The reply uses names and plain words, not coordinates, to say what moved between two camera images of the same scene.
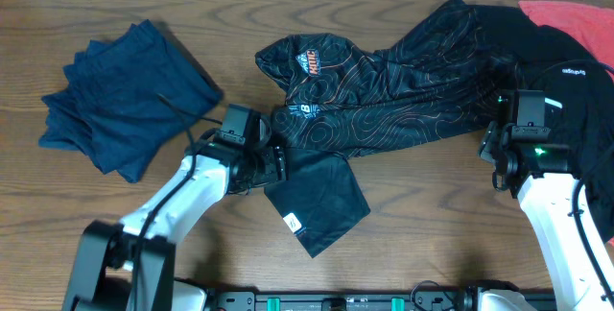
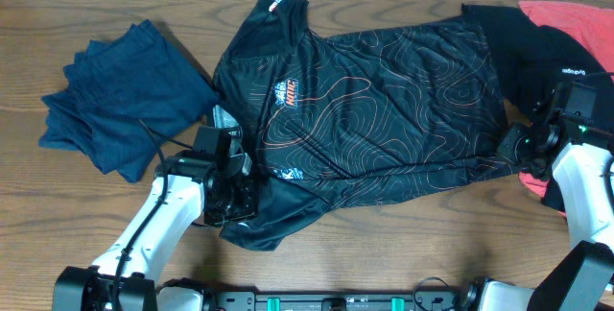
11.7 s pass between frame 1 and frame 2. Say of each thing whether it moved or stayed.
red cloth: stayed
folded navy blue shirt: stayed
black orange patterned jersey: moved
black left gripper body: moved
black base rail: stayed
